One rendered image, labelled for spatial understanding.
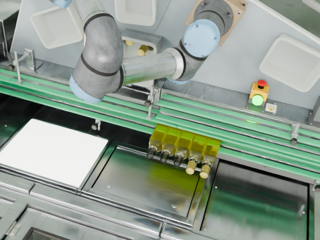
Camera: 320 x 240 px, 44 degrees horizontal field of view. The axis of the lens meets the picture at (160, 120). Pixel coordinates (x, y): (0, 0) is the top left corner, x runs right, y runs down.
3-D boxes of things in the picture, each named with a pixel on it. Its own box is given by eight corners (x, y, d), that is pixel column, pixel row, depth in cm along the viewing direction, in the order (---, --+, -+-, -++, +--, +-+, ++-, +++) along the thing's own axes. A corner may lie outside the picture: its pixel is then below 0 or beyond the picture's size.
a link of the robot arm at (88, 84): (215, 56, 147) (95, 76, 109) (194, 84, 156) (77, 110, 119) (196, 34, 151) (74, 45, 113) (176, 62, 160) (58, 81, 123)
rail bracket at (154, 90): (151, 107, 182) (142, 124, 172) (154, 76, 171) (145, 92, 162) (157, 109, 181) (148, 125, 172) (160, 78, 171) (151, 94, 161)
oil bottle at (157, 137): (161, 122, 186) (146, 152, 169) (162, 113, 182) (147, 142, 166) (173, 125, 185) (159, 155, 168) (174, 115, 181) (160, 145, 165)
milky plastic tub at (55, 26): (37, 8, 187) (27, 15, 180) (75, -4, 177) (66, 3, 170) (55, 42, 195) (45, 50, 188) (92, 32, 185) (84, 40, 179)
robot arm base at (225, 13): (202, -9, 149) (195, 0, 141) (240, 6, 148) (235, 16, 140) (189, 26, 158) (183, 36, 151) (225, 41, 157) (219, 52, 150)
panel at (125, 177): (31, 120, 197) (-12, 166, 171) (30, 115, 195) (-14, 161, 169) (209, 171, 181) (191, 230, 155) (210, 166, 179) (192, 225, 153)
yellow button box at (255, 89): (249, 94, 178) (247, 103, 172) (254, 79, 173) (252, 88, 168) (265, 97, 177) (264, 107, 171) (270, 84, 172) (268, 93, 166)
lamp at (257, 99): (251, 101, 171) (250, 105, 169) (254, 93, 168) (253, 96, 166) (261, 104, 170) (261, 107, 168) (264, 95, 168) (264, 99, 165)
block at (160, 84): (155, 96, 186) (151, 104, 181) (157, 79, 180) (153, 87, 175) (163, 98, 185) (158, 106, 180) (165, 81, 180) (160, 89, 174)
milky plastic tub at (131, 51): (123, 71, 191) (116, 80, 184) (125, 27, 177) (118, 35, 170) (158, 79, 188) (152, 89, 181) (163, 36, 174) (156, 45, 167)
